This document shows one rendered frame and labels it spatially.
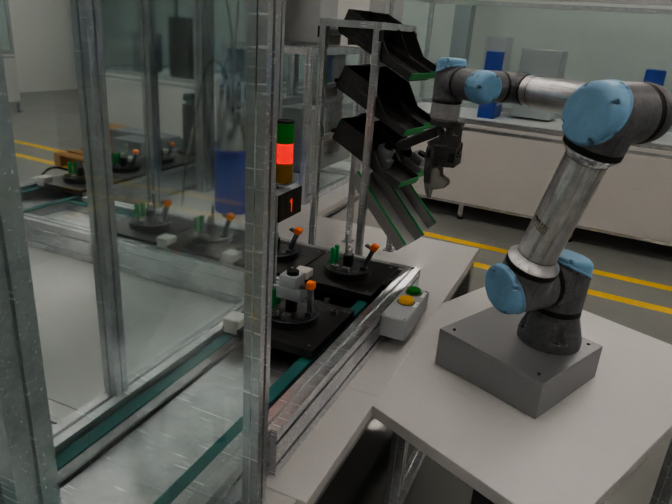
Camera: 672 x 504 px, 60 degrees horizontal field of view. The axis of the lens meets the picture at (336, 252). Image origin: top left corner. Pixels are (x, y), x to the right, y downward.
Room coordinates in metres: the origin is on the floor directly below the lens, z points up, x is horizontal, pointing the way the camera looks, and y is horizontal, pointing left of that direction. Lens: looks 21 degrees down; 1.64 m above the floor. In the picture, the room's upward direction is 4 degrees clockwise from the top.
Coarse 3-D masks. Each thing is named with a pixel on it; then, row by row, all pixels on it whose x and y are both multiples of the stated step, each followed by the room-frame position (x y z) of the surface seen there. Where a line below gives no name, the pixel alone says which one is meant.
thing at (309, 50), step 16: (288, 48) 2.64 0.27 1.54; (304, 48) 2.61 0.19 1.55; (336, 48) 2.83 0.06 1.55; (352, 48) 3.01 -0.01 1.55; (304, 80) 2.61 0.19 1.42; (304, 96) 2.61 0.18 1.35; (304, 112) 2.60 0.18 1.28; (304, 128) 2.61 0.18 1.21; (304, 144) 2.61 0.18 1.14; (304, 160) 2.60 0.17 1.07; (304, 176) 2.60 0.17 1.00; (304, 192) 2.60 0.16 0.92; (320, 192) 2.76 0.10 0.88
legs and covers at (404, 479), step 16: (464, 288) 2.13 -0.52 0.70; (352, 448) 1.03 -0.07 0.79; (400, 448) 1.47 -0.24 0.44; (416, 448) 1.79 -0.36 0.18; (400, 464) 1.47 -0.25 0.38; (416, 464) 1.71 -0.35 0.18; (400, 480) 1.47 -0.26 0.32; (320, 496) 0.88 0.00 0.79; (384, 496) 1.49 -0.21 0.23; (400, 496) 1.50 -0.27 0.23
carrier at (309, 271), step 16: (336, 256) 1.61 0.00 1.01; (352, 256) 1.57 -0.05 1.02; (304, 272) 1.51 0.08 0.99; (320, 272) 1.56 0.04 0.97; (336, 272) 1.52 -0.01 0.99; (352, 272) 1.54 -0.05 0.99; (368, 272) 1.55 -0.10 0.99; (384, 272) 1.60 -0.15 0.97; (320, 288) 1.48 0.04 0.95; (336, 288) 1.47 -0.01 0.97; (352, 288) 1.47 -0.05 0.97; (368, 288) 1.47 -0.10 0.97
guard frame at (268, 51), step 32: (256, 128) 0.73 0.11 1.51; (256, 160) 0.73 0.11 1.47; (256, 192) 0.73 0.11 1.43; (256, 224) 0.73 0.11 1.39; (256, 256) 0.73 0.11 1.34; (256, 288) 0.73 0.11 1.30; (256, 320) 0.73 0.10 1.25; (256, 352) 0.73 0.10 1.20; (256, 384) 0.73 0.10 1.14; (256, 416) 0.73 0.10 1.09; (256, 448) 0.72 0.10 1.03; (256, 480) 0.72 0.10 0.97
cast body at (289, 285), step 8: (288, 272) 1.26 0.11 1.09; (296, 272) 1.26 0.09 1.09; (280, 280) 1.26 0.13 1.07; (288, 280) 1.25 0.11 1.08; (296, 280) 1.25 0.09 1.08; (280, 288) 1.26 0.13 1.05; (288, 288) 1.25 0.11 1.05; (296, 288) 1.25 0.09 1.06; (280, 296) 1.26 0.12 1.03; (288, 296) 1.25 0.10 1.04; (296, 296) 1.24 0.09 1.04; (304, 296) 1.26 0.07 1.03
